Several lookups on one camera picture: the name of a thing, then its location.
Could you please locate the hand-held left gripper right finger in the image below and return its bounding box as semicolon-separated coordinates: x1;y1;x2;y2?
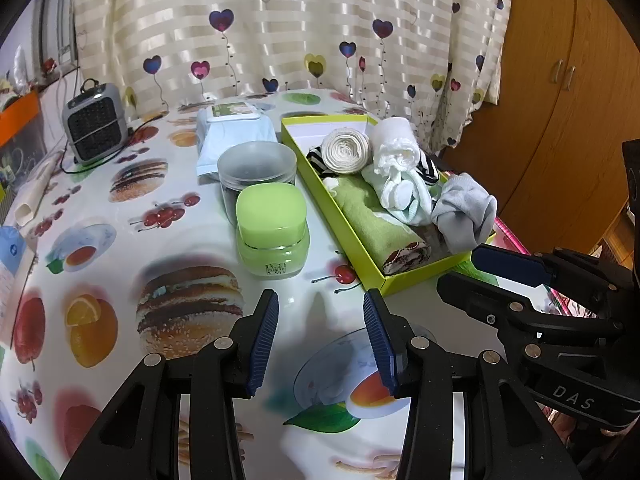
362;288;583;480

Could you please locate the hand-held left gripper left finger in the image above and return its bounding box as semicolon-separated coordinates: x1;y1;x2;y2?
60;289;280;480

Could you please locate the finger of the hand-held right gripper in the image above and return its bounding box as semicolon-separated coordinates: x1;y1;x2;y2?
436;272;627;362
471;244;637;307

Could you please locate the lime green cardboard box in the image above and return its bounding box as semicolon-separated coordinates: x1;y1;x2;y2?
280;114;499;297

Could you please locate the grey sock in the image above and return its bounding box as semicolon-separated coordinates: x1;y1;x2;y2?
431;172;499;255

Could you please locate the white baby socks bundle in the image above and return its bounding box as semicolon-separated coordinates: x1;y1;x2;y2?
361;159;444;227

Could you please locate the green rabbit towel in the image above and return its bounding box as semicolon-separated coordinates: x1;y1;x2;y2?
331;175;432;277

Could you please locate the black white striped sock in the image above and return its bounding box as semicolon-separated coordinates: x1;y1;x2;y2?
306;144;441;187

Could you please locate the cream sock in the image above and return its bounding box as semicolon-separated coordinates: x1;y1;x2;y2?
320;127;372;177

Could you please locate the green cream jar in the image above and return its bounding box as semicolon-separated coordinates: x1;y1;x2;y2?
235;183;311;281

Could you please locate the fruit print tablecloth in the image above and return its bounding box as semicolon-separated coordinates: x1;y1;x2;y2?
0;89;556;480

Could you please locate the wooden wardrobe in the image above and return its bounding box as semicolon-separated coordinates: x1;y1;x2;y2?
439;0;640;272

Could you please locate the clear round plastic container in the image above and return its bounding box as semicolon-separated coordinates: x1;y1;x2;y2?
216;141;298;227

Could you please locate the wet wipes pack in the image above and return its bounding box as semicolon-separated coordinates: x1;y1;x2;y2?
195;102;279;177

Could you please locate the tissue pack blue label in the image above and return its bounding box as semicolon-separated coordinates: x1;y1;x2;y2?
0;225;39;347

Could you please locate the rolled white paper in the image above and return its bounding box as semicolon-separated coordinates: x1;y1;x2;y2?
14;152;67;229

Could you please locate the grey small heater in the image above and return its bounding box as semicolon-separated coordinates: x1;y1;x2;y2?
61;79;130;166

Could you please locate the heart print curtain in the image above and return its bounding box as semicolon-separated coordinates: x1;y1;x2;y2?
74;0;516;154

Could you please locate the orange lidded storage box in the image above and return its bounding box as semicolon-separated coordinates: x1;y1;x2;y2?
0;91;42;162

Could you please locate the black heater cable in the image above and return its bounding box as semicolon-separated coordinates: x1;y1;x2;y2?
61;110;169;177

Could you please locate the window frame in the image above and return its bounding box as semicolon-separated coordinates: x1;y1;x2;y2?
30;0;82;92

